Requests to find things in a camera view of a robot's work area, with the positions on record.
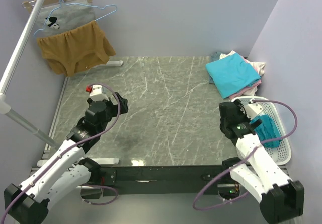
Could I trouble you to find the white rack foot rear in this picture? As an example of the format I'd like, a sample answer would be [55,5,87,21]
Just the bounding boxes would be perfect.
[93,60,123,68]

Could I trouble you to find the aluminium rail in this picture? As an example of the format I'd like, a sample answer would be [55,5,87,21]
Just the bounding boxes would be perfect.
[30,165,289,184]

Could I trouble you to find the blue wire hanger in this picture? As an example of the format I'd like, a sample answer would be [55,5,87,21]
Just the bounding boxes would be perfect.
[33,0,118,38]

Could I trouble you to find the brown hanging shorts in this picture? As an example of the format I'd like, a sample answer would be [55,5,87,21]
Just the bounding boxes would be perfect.
[37,20,116,77]

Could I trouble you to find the teal t-shirt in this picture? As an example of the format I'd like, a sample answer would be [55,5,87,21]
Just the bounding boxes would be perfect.
[250,115,281,142]

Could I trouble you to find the grey panda garment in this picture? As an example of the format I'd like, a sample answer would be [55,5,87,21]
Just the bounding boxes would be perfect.
[35,0,97,37]

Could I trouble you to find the white plastic laundry basket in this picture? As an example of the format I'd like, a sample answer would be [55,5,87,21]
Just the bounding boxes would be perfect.
[231,96,291,166]

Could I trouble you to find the purple cable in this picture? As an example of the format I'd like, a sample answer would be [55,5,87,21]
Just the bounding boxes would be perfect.
[0,84,122,224]
[192,98,298,211]

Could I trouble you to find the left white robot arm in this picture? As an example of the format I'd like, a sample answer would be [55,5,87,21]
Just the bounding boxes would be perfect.
[4,92,128,223]

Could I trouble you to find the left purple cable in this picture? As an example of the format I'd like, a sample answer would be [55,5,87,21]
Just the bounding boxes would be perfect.
[0,84,122,224]

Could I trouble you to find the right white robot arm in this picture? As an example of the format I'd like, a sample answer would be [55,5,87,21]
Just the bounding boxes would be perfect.
[219,97,304,223]

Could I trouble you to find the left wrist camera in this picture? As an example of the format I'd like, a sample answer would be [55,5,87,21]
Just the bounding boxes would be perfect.
[86,84,109,101]

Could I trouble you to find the white clothes rack pole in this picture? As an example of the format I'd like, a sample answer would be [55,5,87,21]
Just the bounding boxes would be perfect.
[1,0,59,149]

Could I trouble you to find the folded light blue t-shirt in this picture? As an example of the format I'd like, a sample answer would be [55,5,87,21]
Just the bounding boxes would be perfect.
[206,53,261,99]

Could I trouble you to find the black base beam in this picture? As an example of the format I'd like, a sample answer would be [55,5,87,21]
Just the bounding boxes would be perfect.
[89,165,224,195]

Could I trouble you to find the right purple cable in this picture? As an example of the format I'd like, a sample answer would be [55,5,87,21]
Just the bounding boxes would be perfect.
[192,98,298,211]

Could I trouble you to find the folded grey-blue garment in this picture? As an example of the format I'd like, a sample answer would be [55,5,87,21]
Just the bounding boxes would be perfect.
[211,51,222,62]

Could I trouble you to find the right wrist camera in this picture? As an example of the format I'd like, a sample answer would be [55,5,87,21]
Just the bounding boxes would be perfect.
[244,98,264,120]

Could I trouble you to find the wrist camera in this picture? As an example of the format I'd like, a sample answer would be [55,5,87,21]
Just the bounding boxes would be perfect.
[86,84,109,101]
[244,98,264,120]

